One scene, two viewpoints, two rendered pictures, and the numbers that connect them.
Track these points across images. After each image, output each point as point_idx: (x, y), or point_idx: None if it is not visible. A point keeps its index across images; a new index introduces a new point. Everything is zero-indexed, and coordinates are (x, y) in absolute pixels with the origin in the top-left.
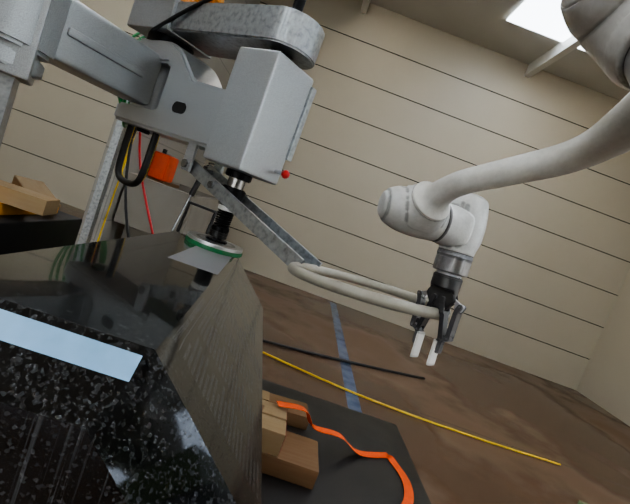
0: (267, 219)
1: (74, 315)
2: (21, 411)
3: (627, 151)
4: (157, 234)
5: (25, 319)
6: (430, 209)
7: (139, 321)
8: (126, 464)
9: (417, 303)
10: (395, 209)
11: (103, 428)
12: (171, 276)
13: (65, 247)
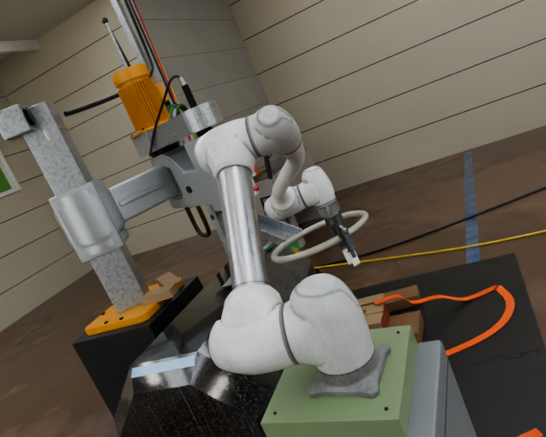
0: (266, 218)
1: (173, 353)
2: (173, 388)
3: (300, 155)
4: (223, 268)
5: (161, 362)
6: (281, 205)
7: (195, 341)
8: (208, 388)
9: (333, 235)
10: (270, 214)
11: (195, 381)
12: (217, 303)
13: (174, 319)
